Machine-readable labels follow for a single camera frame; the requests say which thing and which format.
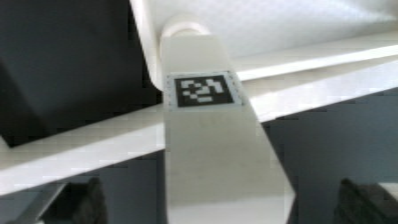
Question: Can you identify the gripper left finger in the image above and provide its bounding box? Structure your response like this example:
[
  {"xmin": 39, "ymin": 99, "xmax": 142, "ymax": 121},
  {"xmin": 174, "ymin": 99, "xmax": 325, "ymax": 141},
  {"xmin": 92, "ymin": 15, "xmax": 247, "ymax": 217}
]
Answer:
[{"xmin": 7, "ymin": 176, "xmax": 108, "ymax": 224}]

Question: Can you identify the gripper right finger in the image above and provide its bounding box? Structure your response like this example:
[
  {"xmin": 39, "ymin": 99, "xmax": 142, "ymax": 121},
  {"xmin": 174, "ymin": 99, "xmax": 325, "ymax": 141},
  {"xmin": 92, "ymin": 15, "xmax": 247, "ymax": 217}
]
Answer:
[{"xmin": 332, "ymin": 179, "xmax": 398, "ymax": 224}]

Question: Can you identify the white desk leg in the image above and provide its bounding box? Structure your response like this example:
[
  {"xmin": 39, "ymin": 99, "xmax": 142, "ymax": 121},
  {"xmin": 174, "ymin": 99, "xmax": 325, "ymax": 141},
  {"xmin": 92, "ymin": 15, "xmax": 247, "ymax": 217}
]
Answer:
[{"xmin": 160, "ymin": 14, "xmax": 295, "ymax": 224}]

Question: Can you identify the white desk top tray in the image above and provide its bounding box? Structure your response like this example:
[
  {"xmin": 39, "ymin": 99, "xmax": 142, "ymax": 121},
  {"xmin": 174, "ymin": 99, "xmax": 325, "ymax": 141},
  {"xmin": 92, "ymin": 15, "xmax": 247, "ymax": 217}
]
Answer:
[{"xmin": 0, "ymin": 0, "xmax": 398, "ymax": 198}]

